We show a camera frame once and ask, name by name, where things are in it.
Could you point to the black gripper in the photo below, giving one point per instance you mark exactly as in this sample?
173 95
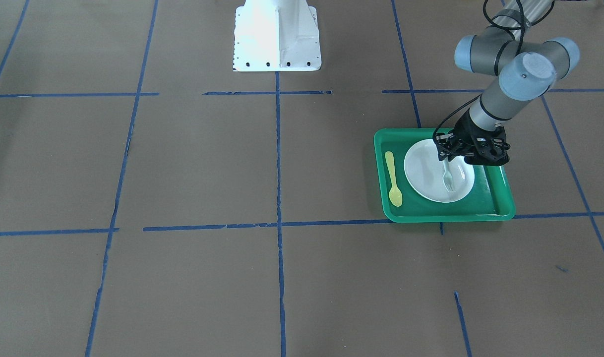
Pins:
466 127

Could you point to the white plastic fork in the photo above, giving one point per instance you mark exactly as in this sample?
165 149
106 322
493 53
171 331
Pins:
447 178

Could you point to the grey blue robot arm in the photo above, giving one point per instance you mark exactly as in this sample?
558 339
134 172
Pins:
522 71

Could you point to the white round plate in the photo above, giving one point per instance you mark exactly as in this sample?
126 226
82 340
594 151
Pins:
424 173

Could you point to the green plastic tray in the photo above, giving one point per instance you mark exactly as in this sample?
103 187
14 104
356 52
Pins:
489 200

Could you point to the yellow plastic spoon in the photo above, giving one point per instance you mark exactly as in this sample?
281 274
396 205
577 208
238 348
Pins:
394 193

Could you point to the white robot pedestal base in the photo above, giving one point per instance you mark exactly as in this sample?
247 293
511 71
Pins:
276 35

